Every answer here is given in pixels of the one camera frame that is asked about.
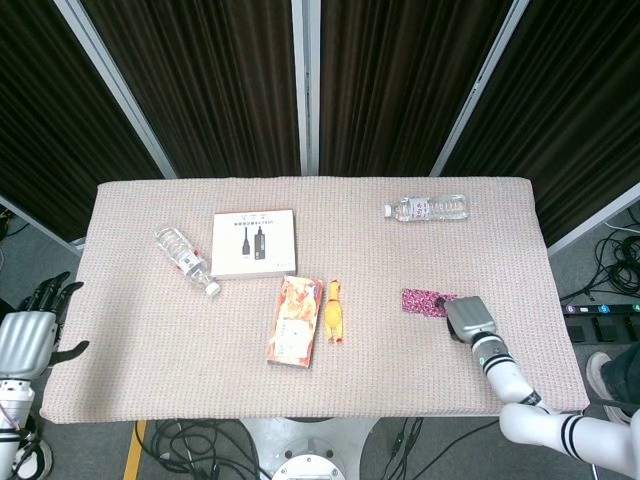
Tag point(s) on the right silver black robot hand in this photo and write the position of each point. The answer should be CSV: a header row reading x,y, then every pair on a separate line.
x,y
470,317

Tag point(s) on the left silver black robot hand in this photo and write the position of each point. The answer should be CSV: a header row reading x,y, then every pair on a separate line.
x,y
25,345

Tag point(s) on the pink patterned card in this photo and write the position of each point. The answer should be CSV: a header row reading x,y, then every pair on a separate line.
x,y
422,302

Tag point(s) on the white grey robot base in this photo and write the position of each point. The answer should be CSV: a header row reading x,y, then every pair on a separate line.
x,y
310,440

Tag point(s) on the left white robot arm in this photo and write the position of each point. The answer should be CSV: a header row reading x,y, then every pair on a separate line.
x,y
12,395

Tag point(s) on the clear water bottle red print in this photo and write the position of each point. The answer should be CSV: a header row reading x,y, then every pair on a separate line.
x,y
430,207

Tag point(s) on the yellow rubber chicken toy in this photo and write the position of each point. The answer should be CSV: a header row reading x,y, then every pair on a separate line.
x,y
334,315

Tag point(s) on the white sneaker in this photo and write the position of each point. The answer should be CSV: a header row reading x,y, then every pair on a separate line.
x,y
597,370

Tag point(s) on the yellow floor tape strip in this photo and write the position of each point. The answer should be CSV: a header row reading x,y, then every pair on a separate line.
x,y
135,450

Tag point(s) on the dark trouser leg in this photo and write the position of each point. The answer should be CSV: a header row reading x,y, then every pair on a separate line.
x,y
622,370

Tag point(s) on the orange cookie box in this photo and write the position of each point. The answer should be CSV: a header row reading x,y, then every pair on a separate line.
x,y
295,320

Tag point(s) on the pink woven table cloth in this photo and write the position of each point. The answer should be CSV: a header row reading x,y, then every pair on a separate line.
x,y
200,375

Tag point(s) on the clear water bottle white label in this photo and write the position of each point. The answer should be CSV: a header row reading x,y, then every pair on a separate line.
x,y
185,260

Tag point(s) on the dark brown curtain panel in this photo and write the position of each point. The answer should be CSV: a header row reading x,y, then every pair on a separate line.
x,y
400,85
210,85
575,110
50,125

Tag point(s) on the white flat product box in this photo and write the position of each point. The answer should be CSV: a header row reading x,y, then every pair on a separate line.
x,y
255,245

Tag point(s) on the grey metal partition rail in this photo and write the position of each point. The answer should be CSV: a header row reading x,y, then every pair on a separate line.
x,y
40,222
595,217

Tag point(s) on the grey metal partition post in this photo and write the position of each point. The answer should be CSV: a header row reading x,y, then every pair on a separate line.
x,y
306,90
475,95
120,95

